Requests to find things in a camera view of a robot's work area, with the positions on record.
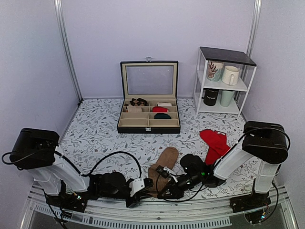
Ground pale green tumbler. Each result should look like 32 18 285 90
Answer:
220 90 235 107

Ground argyle patterned rolled socks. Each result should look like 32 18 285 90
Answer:
130 98 148 106

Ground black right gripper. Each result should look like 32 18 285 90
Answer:
159 175 203 201

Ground black mug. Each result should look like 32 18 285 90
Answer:
203 88 219 106

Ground aluminium corner post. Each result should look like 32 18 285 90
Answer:
54 0 83 104
246 0 262 57

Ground coral pattern mug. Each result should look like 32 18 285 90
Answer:
207 61 224 82

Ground white shelf rack black top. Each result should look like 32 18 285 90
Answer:
193 47 257 116

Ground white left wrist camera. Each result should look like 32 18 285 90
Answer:
129 178 153 197

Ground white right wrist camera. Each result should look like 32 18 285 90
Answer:
163 167 178 183

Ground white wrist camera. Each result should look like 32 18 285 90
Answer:
163 167 178 183
129 178 153 197

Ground dark green rolled socks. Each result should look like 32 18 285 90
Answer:
154 113 171 120

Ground right aluminium corner post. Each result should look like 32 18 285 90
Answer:
246 0 262 57

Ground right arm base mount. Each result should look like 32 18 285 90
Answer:
230 179 271 213

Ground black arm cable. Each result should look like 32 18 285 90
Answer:
1 151 142 178
162 126 291 203

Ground red sock pair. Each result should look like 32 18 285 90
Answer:
200 129 230 165

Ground tan ribbed sock pair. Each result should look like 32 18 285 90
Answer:
147 146 179 198

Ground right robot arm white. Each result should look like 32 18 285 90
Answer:
157 121 291 208

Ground left aluminium corner post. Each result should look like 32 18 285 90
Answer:
54 0 83 104

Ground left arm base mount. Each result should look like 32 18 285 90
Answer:
46 180 88 213

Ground black compartment storage box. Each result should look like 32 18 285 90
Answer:
117 61 181 134

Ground red rolled socks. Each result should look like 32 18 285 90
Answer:
152 106 169 113

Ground cream white mug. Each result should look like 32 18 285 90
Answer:
221 65 240 86

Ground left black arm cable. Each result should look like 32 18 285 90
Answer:
1 151 142 178

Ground cream rolled socks left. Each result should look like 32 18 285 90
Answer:
126 105 142 113

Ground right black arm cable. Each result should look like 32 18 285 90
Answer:
162 126 291 203

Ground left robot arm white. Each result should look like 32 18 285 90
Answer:
8 128 153 212

